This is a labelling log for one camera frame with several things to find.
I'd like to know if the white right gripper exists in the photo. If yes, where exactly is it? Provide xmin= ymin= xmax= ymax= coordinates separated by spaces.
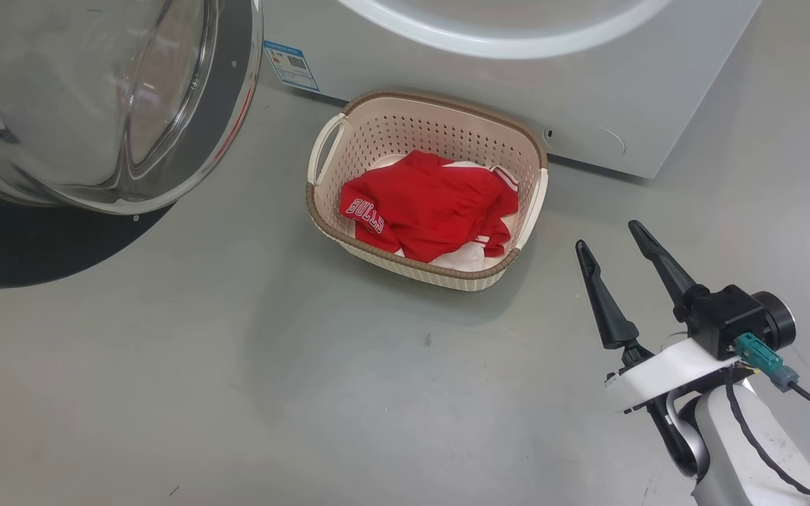
xmin=575 ymin=220 xmax=752 ymax=415

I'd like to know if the red Bulls jersey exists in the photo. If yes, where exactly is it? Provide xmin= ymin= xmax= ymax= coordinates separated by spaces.
xmin=340 ymin=150 xmax=520 ymax=264

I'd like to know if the round glass washing machine door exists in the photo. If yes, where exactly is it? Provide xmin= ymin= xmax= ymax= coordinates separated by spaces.
xmin=0 ymin=0 xmax=265 ymax=291

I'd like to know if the white front-load washing machine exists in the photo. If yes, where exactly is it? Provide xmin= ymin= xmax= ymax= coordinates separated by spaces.
xmin=261 ymin=0 xmax=764 ymax=180

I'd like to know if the cream perforated laundry basket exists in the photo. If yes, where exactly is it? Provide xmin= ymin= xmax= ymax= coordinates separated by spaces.
xmin=305 ymin=90 xmax=550 ymax=292

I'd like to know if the blue energy label sticker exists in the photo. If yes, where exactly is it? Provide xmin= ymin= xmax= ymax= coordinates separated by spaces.
xmin=263 ymin=40 xmax=321 ymax=93

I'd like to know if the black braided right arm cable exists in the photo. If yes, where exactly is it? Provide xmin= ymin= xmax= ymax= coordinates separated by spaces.
xmin=724 ymin=369 xmax=810 ymax=505

